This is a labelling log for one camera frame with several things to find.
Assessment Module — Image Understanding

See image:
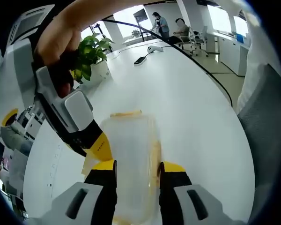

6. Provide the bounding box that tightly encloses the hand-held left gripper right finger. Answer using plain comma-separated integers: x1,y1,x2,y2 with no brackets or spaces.
157,160,228,225

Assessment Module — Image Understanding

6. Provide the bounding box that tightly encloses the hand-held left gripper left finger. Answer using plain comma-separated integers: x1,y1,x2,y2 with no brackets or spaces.
50,159,118,225

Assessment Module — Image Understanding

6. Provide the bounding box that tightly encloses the yellow plastic buckle part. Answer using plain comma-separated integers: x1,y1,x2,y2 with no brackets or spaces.
110,109,142,118
149,140,162,188

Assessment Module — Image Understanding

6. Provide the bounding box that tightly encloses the clear plastic box with buckle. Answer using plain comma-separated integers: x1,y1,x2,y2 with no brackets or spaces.
100,113,162,224

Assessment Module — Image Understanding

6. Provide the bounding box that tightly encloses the person's right hand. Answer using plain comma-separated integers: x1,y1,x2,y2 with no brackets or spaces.
33,22,83,67

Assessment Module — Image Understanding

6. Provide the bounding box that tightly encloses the green potted plant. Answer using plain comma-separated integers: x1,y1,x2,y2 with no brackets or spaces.
71,32,116,83

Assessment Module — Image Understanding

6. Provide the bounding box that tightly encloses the ceiling air conditioner vent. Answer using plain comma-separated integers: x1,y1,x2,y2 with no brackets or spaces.
10,4,56,45

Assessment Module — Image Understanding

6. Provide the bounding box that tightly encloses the black remote on table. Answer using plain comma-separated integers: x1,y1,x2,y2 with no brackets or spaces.
133,56,147,66

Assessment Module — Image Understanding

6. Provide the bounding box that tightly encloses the white handheld controller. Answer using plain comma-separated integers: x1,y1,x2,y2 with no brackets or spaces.
147,45,163,53

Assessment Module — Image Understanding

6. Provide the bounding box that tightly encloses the white mesh office chair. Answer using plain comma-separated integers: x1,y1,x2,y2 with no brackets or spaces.
236,62,281,212

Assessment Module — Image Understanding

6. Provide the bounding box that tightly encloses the white swivel office chair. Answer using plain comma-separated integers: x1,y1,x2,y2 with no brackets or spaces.
177,26,209,57

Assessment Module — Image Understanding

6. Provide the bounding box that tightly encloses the white cabinet row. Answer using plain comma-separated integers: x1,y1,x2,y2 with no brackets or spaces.
205,25,249,77

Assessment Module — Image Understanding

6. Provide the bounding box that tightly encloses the person's white clothing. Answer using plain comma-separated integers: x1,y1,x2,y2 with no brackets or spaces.
236,9,273,113

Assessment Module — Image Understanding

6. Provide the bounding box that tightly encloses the wall mounted black monitor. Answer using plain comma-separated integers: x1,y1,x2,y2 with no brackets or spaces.
133,9,148,21

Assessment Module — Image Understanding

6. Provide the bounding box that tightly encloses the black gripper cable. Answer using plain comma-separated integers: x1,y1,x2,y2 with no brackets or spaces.
100,19,233,107

